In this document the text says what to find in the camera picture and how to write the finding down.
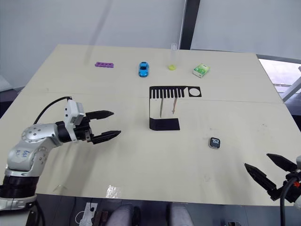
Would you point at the clear tape strip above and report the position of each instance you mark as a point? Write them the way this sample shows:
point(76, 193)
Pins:
point(113, 191)

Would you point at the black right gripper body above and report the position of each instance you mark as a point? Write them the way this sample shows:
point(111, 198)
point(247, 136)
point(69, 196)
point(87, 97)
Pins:
point(290, 186)

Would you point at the green and white box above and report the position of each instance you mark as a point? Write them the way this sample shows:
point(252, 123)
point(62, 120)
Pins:
point(201, 70)

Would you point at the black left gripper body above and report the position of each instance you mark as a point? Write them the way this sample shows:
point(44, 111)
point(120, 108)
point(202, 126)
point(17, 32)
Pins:
point(82, 133)

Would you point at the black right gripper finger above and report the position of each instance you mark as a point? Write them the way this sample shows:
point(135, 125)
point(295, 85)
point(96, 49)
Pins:
point(282, 162)
point(259, 177)

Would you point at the black slotted watch stand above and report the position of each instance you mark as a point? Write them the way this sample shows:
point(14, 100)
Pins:
point(164, 123)

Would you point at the dark brown block under table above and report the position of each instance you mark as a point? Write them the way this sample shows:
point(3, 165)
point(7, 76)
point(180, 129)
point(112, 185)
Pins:
point(101, 218)

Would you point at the purple foam toe separator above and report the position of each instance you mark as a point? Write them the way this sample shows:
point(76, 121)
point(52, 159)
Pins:
point(105, 65)

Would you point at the dark window frame pillar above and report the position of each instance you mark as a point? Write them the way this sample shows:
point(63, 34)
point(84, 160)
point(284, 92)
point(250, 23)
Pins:
point(189, 23)

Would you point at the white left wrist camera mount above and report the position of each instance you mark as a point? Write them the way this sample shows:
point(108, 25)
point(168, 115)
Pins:
point(73, 112)

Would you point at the grey rounded shape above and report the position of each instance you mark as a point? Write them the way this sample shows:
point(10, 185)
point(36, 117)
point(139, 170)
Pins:
point(125, 215)
point(178, 215)

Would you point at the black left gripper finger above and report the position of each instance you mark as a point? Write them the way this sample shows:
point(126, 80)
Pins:
point(105, 137)
point(101, 114)

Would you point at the blue toy car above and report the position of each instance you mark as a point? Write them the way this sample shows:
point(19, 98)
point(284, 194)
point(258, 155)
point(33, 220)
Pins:
point(143, 69)

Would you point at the clear tube with yellow cap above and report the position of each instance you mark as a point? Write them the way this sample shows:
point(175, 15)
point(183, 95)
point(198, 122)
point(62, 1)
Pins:
point(173, 58)

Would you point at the black square watch body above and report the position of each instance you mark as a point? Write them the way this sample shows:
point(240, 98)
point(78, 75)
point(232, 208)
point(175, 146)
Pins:
point(215, 142)

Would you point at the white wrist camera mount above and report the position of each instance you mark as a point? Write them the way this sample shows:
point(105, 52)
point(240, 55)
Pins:
point(73, 112)
point(298, 162)

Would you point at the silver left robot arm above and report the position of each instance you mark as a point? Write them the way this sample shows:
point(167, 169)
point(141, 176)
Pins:
point(28, 150)

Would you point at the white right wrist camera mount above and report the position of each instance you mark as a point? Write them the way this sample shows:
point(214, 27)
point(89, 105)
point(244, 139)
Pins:
point(298, 162)

